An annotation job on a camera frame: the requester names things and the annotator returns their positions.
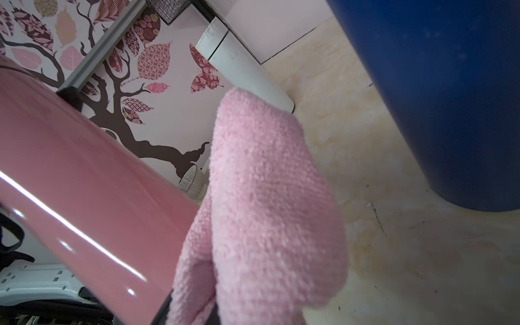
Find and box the pink towel cloth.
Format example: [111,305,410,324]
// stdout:
[166,88,348,324]

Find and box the white thermos black lid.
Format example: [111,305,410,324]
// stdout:
[196,17,295,113]

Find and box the black wire basket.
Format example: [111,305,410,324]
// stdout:
[146,0,191,25]

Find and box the pink thermos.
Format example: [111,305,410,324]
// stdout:
[1,58,197,324]

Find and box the diagonal aluminium left bar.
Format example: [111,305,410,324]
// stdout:
[58,0,147,90]

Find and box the blue thermos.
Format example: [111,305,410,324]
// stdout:
[329,1,519,212]

